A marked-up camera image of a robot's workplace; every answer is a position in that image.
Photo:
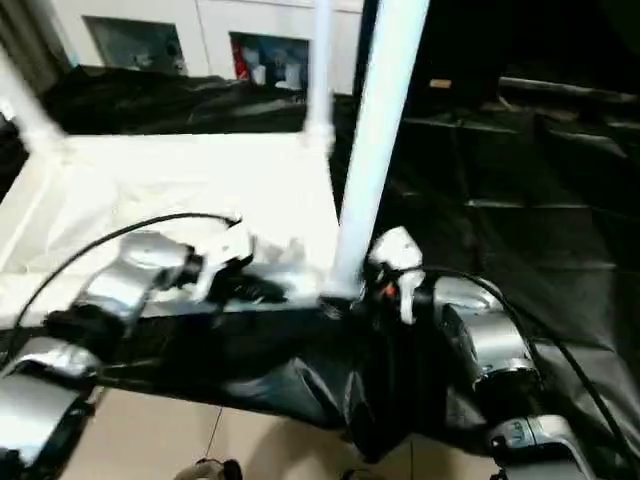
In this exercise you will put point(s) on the white plastic table top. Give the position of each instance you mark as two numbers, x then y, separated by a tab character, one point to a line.
150	190

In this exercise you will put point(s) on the white plastic table leg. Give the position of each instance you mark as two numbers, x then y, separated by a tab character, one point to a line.
375	130
28	110
321	70

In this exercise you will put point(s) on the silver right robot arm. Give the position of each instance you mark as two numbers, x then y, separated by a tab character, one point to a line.
485	335

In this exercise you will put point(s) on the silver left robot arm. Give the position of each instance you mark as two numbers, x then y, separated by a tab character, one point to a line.
120	285

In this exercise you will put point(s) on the black right robot foot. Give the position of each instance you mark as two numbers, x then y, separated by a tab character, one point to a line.
362	475

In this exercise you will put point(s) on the black robot foot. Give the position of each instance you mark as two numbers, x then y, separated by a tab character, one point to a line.
207	470
362	475

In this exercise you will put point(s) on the black table mat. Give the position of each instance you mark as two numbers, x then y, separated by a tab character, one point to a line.
520	180

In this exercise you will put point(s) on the black left robot foot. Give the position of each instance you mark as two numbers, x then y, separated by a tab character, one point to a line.
207	470

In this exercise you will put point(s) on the small yellow label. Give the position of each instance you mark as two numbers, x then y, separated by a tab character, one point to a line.
440	83

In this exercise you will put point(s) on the white glass door cabinet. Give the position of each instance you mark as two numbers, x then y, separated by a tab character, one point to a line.
180	35

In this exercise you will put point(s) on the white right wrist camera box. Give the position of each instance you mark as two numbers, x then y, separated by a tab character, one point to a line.
397	250

